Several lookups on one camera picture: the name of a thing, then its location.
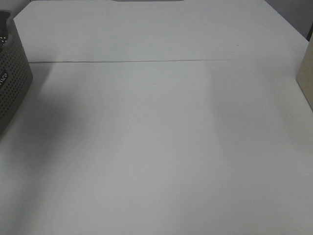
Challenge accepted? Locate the grey perforated basket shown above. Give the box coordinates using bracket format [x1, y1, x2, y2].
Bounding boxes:
[0, 10, 33, 133]

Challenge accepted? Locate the beige box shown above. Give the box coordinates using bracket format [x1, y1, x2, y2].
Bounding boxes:
[296, 38, 313, 109]

